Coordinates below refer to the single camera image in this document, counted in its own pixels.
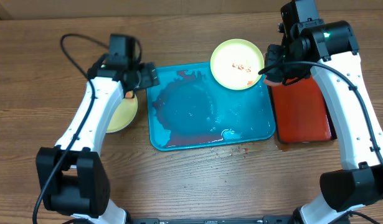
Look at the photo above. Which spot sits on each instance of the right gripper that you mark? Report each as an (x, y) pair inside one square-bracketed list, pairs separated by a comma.
[(279, 73)]

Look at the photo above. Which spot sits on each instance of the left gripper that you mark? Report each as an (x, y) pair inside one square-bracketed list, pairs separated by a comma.
[(151, 76)]

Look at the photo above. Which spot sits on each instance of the red sponge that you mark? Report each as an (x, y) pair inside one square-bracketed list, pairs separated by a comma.
[(270, 83)]

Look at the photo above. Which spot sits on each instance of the yellow plate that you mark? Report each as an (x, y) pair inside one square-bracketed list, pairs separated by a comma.
[(124, 114), (235, 64)]

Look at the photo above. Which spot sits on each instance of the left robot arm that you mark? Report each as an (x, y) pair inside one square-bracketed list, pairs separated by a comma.
[(72, 179)]

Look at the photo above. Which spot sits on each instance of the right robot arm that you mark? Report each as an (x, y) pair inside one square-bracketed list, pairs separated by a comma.
[(329, 53)]

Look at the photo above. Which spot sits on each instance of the red black tray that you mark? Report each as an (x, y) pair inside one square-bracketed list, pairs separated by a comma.
[(301, 113)]

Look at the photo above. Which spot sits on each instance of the teal plastic tray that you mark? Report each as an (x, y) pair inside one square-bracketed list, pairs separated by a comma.
[(190, 109)]

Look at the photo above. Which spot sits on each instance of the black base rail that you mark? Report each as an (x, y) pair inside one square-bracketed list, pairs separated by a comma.
[(210, 220)]

